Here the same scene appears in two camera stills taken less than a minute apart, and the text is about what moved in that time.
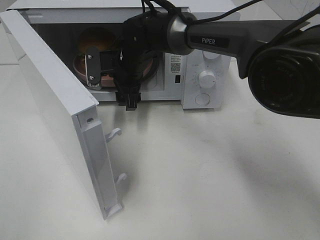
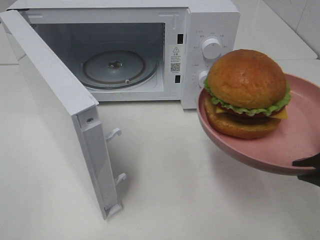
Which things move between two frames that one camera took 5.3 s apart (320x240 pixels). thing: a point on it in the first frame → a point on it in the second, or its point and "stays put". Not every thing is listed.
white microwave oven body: x=89 y=34 stays put
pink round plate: x=79 y=72 → x=296 y=137
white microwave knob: x=207 y=79 stays put
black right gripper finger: x=122 y=98 → x=311 y=161
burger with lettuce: x=101 y=38 → x=246 y=93
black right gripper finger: x=133 y=97 → x=313 y=177
